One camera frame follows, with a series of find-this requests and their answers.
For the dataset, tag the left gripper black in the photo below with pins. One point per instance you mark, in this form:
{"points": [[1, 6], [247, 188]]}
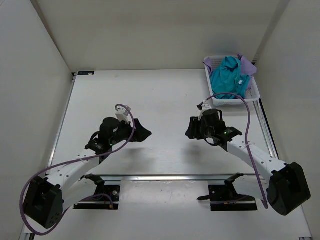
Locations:
{"points": [[141, 133]]}

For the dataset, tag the lavender t shirt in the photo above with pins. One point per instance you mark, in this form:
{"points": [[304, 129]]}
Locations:
{"points": [[247, 68]]}

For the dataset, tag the white plastic basket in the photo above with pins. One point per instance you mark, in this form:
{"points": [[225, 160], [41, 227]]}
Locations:
{"points": [[251, 95]]}

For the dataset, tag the blue label sticker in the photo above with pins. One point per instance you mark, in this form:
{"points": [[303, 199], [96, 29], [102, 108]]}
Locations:
{"points": [[86, 73]]}

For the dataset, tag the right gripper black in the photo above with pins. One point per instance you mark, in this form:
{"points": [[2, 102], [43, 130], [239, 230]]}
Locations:
{"points": [[193, 132]]}

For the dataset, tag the teal t shirt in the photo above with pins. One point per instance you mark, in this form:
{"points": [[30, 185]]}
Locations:
{"points": [[228, 78]]}

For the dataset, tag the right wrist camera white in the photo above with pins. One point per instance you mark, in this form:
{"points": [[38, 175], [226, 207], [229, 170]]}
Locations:
{"points": [[203, 106]]}

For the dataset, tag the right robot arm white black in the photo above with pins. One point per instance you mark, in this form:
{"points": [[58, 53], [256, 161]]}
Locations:
{"points": [[282, 185]]}

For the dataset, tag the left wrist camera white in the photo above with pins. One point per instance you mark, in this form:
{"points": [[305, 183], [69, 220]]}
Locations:
{"points": [[122, 113]]}

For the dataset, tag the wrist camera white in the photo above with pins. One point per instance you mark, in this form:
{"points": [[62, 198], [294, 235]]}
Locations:
{"points": [[203, 106], [122, 113]]}

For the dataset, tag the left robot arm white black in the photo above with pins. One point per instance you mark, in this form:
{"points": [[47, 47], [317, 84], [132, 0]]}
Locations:
{"points": [[47, 198]]}

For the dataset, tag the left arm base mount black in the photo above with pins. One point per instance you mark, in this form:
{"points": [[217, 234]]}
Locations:
{"points": [[105, 197]]}

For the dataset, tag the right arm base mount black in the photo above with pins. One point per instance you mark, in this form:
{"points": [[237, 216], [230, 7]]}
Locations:
{"points": [[224, 198]]}

